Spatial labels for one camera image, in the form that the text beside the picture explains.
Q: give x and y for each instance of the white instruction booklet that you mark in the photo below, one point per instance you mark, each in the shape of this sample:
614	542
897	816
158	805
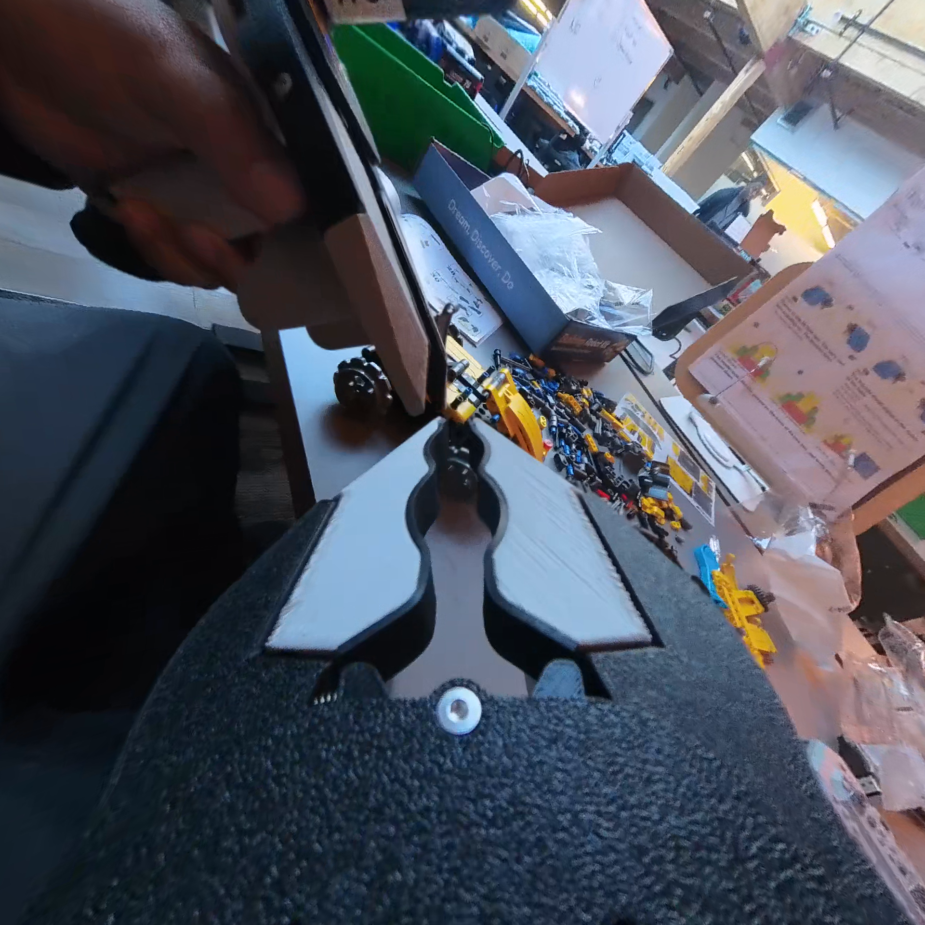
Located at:
448	274

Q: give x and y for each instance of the blue cardboard box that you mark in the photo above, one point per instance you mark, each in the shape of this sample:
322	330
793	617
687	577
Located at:
491	246

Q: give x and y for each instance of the pile of dark brick pieces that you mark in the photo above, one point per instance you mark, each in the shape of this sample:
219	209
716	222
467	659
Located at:
592	448

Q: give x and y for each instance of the pale wooden post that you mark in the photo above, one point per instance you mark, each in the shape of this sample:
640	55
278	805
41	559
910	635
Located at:
712	119

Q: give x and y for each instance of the yellow toy brick car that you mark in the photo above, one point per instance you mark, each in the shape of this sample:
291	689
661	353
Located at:
513	412

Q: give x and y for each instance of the flat brown cardboard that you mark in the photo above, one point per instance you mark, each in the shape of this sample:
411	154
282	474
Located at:
650	224

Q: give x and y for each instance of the clear plastic bag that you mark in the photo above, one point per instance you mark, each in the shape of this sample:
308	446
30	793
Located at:
564	246

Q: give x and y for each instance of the person's left hand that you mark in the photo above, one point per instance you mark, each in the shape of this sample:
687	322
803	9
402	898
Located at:
130	123

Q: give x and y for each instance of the pile of yellow brick pieces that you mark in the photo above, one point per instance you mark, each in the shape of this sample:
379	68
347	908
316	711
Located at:
744	607

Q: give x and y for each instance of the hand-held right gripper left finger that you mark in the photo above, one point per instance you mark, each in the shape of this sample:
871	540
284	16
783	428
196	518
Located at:
361	564

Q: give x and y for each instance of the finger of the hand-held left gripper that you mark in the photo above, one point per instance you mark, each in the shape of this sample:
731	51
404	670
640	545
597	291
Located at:
383	311

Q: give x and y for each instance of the black tablet on stand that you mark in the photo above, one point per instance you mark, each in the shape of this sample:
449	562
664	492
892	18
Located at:
690	307

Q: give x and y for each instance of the green plastic bin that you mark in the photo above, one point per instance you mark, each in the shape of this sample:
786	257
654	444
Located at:
405	94

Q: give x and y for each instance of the crumpled clear plastic bags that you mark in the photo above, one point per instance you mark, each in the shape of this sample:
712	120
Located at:
816	600

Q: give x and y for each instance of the yellow printed leaflet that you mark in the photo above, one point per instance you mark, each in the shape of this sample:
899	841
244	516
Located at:
679	462

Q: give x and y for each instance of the white whiteboard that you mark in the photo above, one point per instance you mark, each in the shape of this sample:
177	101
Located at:
607	58

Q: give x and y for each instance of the light blue brick separator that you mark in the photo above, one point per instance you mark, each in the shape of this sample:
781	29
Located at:
707	571

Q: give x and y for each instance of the grey toy wheel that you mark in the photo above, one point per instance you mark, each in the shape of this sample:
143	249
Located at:
459	473

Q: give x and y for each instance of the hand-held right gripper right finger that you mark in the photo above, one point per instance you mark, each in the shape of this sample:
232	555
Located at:
564	564

